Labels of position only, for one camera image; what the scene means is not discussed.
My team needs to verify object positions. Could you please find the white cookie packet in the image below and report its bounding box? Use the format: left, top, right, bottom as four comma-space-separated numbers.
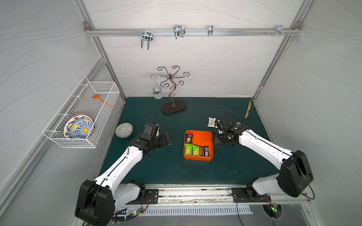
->
207, 117, 216, 128

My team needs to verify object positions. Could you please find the black chocolate bar packet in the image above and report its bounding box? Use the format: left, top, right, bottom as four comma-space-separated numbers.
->
200, 146, 211, 157

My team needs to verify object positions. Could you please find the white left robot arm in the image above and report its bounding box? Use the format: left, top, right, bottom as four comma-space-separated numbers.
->
74, 133, 172, 226

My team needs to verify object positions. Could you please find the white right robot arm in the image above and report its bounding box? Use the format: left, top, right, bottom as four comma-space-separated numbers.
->
213, 123, 314, 198

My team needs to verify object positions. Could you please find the orange plastic storage box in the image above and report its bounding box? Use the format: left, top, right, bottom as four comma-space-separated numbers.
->
183, 130, 214, 162

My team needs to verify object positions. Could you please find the green patterned ceramic bowl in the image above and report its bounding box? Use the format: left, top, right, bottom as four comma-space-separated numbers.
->
115, 122, 133, 138

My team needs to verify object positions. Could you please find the wooden knife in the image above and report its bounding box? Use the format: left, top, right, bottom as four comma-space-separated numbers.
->
245, 101, 252, 119

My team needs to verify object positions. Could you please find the green cookie packet right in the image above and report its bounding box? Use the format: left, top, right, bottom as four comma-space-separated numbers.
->
192, 145, 200, 156

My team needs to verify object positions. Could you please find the green cookie packet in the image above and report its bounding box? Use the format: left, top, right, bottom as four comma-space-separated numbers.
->
192, 145, 200, 156
184, 144, 193, 155

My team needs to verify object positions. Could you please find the black cookie packet left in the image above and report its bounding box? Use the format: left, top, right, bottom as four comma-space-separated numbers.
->
185, 134, 193, 144

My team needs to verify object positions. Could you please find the green cookie packet left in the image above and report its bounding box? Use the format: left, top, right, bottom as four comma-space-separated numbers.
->
184, 144, 193, 155

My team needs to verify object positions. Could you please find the brown metal glass stand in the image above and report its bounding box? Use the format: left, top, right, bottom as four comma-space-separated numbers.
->
157, 66, 190, 114

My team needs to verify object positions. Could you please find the blue yellow painted plate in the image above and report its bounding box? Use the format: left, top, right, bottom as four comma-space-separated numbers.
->
63, 114, 94, 139

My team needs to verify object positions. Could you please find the orange plastic spoon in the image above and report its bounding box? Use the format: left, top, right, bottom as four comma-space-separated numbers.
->
93, 95, 115, 109

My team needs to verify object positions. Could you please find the metal single hook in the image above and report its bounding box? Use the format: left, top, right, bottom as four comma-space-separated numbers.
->
207, 25, 214, 37

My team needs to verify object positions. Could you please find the metal double hook left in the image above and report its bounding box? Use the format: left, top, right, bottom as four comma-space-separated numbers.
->
141, 31, 153, 50

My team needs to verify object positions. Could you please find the metal double hook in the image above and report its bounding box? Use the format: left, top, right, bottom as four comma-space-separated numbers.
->
173, 25, 185, 39
141, 31, 153, 50

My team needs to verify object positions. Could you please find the metal double hook middle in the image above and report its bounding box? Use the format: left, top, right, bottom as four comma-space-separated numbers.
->
173, 25, 185, 39

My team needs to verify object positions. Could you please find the metal hook right end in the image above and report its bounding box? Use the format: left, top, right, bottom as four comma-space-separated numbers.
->
266, 25, 291, 37

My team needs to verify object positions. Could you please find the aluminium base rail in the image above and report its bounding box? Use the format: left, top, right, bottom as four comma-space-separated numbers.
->
146, 184, 312, 206

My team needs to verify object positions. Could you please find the white wire basket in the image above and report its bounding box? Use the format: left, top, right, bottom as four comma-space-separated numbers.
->
42, 77, 119, 148

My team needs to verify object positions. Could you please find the aluminium top rail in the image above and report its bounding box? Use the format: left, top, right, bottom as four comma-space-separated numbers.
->
84, 26, 302, 38

